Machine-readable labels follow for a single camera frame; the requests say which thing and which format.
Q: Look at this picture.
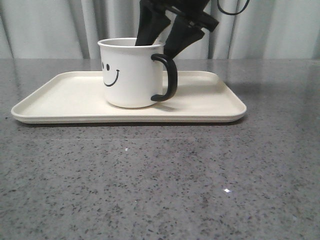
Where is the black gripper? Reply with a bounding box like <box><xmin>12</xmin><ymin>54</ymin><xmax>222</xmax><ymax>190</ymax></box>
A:
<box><xmin>135</xmin><ymin>0</ymin><xmax>219</xmax><ymax>59</ymax></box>

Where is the white smiley mug black handle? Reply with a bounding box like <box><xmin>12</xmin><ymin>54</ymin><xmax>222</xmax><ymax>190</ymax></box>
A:
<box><xmin>97</xmin><ymin>37</ymin><xmax>178</xmax><ymax>108</ymax></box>

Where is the cream rectangular plastic tray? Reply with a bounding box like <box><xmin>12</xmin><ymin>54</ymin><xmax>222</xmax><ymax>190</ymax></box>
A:
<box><xmin>11</xmin><ymin>71</ymin><xmax>247</xmax><ymax>124</ymax></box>

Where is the grey-white pleated curtain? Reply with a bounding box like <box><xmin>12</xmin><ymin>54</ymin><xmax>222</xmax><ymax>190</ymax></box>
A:
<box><xmin>0</xmin><ymin>0</ymin><xmax>320</xmax><ymax>60</ymax></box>

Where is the black cable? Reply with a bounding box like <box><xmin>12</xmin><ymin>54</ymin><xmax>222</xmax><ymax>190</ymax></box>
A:
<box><xmin>216</xmin><ymin>0</ymin><xmax>251</xmax><ymax>15</ymax></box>

